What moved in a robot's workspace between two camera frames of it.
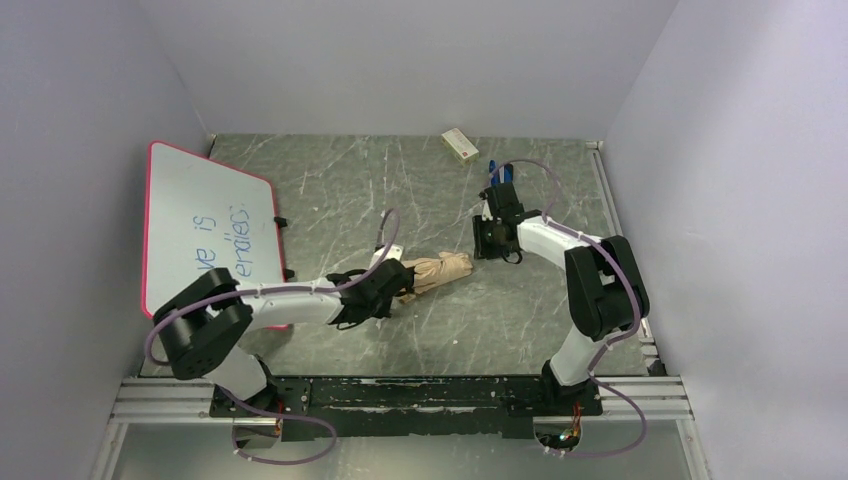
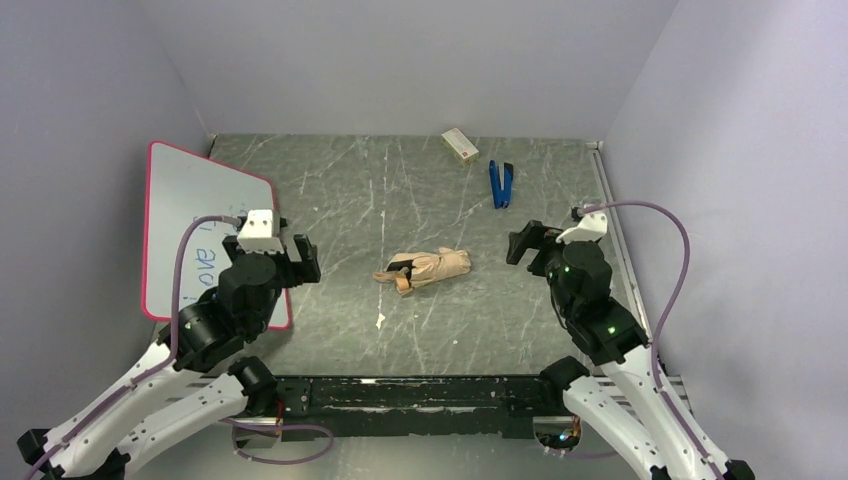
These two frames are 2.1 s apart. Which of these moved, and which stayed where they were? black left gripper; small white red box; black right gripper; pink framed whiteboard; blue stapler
Moved: black right gripper; black left gripper
Stayed: small white red box; blue stapler; pink framed whiteboard
